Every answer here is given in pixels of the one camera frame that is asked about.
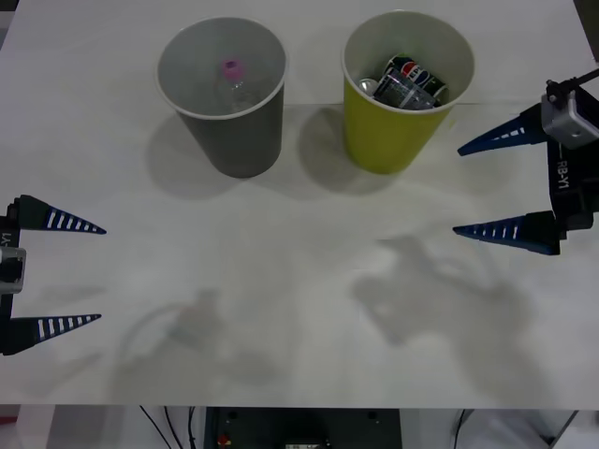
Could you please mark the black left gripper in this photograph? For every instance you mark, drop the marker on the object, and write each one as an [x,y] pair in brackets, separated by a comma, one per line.
[10,234]

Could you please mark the clear bottle with pink cap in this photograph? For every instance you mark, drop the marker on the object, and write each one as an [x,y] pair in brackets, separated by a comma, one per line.
[232,70]

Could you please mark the yellow-green plastic bin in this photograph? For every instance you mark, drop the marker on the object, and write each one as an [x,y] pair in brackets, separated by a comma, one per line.
[388,135]

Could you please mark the grey plastic bin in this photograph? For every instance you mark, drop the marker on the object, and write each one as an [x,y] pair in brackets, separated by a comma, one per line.
[243,140]

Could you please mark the black robot torso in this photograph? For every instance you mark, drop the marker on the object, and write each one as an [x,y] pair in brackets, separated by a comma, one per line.
[304,425]

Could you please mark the black drink can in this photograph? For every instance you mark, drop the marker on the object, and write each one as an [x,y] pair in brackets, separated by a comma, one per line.
[417,70]

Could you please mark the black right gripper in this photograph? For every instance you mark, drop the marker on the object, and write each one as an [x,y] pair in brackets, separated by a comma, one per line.
[578,187]

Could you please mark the silver drink can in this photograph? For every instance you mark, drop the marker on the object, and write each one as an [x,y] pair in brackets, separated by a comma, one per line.
[367,85]

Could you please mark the clear bottle with black label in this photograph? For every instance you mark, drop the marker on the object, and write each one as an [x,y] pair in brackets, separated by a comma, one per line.
[398,92]

